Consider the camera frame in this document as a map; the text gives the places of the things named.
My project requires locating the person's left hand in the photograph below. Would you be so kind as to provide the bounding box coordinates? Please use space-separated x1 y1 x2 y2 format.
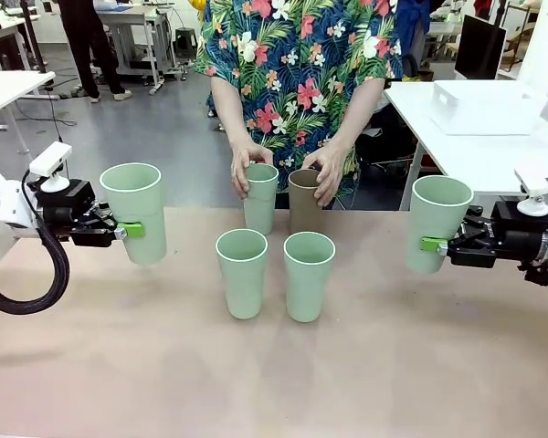
300 141 348 210

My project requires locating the black left arm cable sleeve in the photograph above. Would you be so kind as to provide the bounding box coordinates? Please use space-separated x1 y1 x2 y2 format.
0 171 71 316

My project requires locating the white side table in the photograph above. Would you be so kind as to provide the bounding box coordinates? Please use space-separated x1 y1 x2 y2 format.
383 79 548 212
0 70 58 155

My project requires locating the person's right hand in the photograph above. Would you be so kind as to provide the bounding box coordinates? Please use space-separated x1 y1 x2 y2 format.
230 139 275 201

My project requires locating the green plastic cup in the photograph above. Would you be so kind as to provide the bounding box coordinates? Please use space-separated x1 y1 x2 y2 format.
215 228 269 320
243 162 279 236
99 162 168 266
282 231 337 324
405 175 475 275

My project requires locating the bystander in blue clothes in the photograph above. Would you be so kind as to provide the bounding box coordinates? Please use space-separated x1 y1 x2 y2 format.
399 0 434 66

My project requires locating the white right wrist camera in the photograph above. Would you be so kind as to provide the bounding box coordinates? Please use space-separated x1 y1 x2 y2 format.
513 166 548 215

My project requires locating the white background desk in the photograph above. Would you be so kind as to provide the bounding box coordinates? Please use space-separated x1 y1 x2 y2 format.
93 0 184 96

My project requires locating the black computer monitor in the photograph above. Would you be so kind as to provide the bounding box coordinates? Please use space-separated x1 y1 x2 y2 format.
454 13 508 82

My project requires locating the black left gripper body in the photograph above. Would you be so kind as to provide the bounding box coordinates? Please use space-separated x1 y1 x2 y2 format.
35 179 97 241

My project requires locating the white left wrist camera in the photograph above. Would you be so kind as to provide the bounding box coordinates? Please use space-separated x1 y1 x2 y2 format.
28 141 73 193

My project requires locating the white plastic basket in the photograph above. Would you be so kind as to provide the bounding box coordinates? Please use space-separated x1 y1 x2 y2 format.
428 79 548 137

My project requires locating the brown plastic cup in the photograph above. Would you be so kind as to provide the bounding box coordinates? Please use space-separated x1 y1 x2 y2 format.
288 169 326 235

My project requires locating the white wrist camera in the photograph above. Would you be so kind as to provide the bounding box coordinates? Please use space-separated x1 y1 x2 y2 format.
513 166 548 215
28 141 73 193

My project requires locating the person's right forearm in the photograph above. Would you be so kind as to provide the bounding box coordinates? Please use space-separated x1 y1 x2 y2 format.
209 75 253 151

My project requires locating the black stand pole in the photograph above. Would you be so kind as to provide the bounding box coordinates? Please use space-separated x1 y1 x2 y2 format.
19 0 47 74

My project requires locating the person's left forearm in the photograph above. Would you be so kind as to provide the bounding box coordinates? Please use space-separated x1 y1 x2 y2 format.
331 77 387 154

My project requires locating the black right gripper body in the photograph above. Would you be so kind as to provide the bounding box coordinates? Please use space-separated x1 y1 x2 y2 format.
486 200 548 270

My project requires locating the bystander in black trousers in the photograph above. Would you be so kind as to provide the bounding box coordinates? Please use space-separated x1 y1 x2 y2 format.
57 0 133 102

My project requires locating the floral shirt person torso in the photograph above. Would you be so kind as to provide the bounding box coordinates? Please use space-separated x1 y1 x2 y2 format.
195 0 406 211

